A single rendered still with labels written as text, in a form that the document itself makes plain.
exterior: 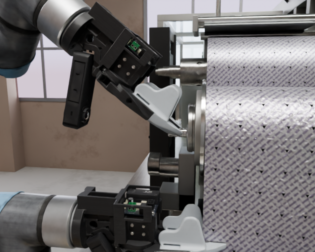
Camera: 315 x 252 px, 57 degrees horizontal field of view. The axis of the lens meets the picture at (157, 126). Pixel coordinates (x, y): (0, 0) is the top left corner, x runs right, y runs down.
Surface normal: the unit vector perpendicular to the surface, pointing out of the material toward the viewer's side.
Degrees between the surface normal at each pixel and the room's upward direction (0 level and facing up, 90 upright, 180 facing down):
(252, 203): 90
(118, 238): 90
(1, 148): 90
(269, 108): 55
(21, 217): 61
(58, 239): 101
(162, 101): 90
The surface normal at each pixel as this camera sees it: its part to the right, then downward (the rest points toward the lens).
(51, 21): -0.27, 0.32
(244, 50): -0.13, -0.43
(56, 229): -0.17, -0.01
